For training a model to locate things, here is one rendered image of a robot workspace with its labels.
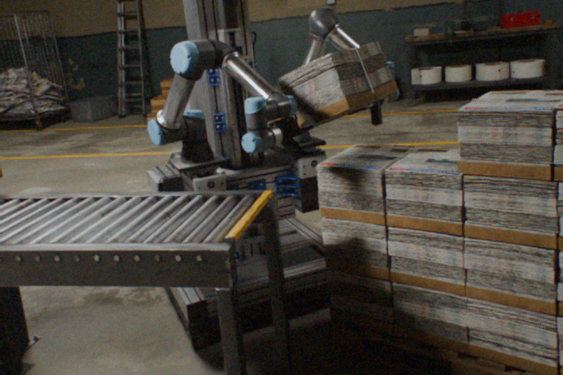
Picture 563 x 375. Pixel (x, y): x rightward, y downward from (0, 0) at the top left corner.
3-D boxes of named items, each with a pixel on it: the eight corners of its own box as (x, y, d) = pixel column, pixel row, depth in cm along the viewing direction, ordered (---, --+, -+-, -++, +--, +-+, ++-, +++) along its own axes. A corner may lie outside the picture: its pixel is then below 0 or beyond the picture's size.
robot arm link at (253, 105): (262, 95, 215) (265, 123, 218) (239, 100, 208) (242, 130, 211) (276, 95, 209) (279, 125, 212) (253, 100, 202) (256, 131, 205)
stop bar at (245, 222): (274, 195, 211) (273, 190, 210) (235, 243, 170) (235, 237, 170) (265, 195, 212) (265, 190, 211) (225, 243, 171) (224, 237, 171)
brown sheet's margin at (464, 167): (488, 146, 234) (488, 136, 233) (573, 150, 218) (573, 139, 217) (457, 173, 204) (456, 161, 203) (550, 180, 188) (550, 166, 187)
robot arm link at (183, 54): (184, 146, 262) (222, 52, 226) (155, 153, 253) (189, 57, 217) (171, 126, 267) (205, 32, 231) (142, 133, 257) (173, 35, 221)
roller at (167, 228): (204, 208, 223) (210, 198, 221) (147, 263, 179) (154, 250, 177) (193, 201, 223) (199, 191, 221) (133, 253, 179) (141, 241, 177)
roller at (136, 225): (170, 209, 226) (178, 202, 224) (105, 262, 182) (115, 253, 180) (162, 199, 226) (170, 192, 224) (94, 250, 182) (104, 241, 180)
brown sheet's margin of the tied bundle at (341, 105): (317, 125, 249) (314, 115, 249) (372, 101, 229) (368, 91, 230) (295, 131, 237) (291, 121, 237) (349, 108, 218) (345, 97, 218)
